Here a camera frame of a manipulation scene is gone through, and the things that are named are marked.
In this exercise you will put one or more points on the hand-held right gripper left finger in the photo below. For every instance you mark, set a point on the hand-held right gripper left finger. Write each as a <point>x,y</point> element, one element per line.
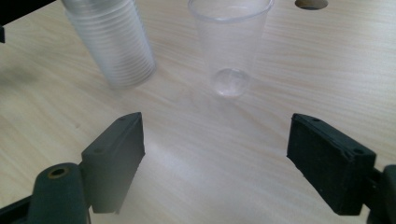
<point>113,165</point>

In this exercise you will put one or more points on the single clear plastic cup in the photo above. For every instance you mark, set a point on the single clear plastic cup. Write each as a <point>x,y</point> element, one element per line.
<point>230,40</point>

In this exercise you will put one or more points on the stack of clear plastic cups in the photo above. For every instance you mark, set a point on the stack of clear plastic cups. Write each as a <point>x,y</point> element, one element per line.
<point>115,43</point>

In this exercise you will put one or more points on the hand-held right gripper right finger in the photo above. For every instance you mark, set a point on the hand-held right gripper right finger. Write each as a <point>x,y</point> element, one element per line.
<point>330,163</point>

